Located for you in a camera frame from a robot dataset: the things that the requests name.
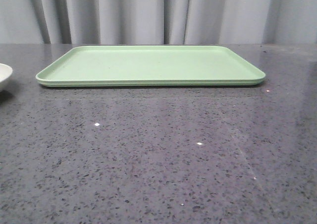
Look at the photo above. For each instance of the light green plastic tray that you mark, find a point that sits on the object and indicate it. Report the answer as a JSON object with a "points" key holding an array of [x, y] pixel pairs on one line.
{"points": [[114, 66]]}

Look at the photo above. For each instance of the grey pleated curtain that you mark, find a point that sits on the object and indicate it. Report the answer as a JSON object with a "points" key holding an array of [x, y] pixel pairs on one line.
{"points": [[189, 22]]}

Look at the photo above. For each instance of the cream white round plate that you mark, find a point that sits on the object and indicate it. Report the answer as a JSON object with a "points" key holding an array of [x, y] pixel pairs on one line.
{"points": [[5, 75]]}

